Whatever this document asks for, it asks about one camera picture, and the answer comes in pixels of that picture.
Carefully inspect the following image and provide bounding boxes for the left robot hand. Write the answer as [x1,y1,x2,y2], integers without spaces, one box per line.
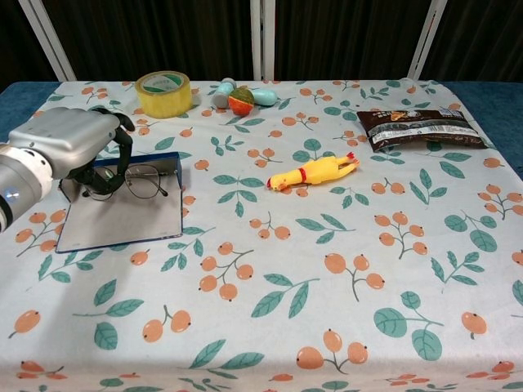
[7,106,136,201]

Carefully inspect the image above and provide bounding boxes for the white metal frame post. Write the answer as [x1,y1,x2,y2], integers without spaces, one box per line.
[249,0,276,82]
[405,0,449,81]
[17,0,77,82]

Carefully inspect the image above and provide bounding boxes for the black-framed eyeglasses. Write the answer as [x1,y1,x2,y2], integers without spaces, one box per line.
[92,164,170,201]

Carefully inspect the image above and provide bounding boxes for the brown snack packet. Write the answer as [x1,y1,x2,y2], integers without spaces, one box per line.
[356,107,489,154]

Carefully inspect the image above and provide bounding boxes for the teal dumbbell-shaped toy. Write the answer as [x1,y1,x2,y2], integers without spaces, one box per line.
[212,77,279,109]

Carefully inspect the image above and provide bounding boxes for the blue-edged grey glasses case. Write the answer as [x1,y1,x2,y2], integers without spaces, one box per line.
[56,151,186,255]

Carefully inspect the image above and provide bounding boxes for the black curtain panel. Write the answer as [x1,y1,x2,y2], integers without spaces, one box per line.
[0,0,59,91]
[424,0,523,83]
[270,0,427,81]
[35,0,257,82]

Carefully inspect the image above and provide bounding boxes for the yellow packing tape roll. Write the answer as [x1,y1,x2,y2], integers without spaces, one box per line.
[135,70,194,119]

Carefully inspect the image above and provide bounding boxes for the floral patterned tablecloth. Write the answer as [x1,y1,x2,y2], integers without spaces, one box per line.
[0,78,523,392]

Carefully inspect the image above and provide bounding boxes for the orange and green ball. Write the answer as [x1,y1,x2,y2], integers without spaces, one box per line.
[227,87,256,118]

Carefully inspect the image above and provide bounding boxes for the yellow rubber chicken toy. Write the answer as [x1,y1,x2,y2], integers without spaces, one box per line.
[266,150,362,192]

